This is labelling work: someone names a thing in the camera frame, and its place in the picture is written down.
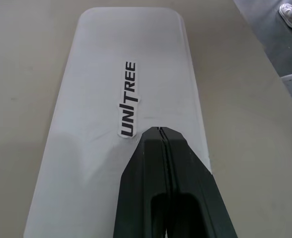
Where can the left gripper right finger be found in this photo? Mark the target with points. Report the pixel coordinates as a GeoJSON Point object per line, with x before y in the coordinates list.
{"type": "Point", "coordinates": [195, 188]}

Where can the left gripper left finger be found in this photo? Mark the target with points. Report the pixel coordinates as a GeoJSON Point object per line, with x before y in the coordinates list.
{"type": "Point", "coordinates": [143, 173]}

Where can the white plastic pencil case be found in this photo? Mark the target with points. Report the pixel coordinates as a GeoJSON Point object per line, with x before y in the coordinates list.
{"type": "Point", "coordinates": [98, 74]}

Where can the white shoe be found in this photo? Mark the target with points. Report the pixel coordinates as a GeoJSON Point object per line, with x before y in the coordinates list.
{"type": "Point", "coordinates": [291, 16]}

